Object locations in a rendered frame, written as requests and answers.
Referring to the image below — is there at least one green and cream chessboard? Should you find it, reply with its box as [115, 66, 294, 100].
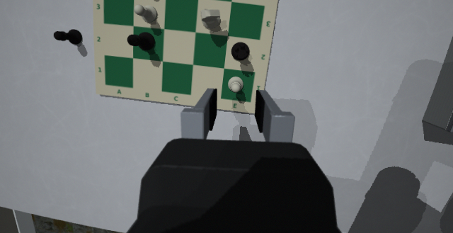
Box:
[93, 0, 278, 113]

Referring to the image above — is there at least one white chess pawn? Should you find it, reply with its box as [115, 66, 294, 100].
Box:
[134, 4, 157, 23]
[228, 76, 243, 93]

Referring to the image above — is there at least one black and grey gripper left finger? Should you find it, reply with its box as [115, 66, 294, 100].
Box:
[180, 89, 217, 139]

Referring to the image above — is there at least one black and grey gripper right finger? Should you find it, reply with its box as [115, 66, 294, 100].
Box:
[255, 90, 295, 142]

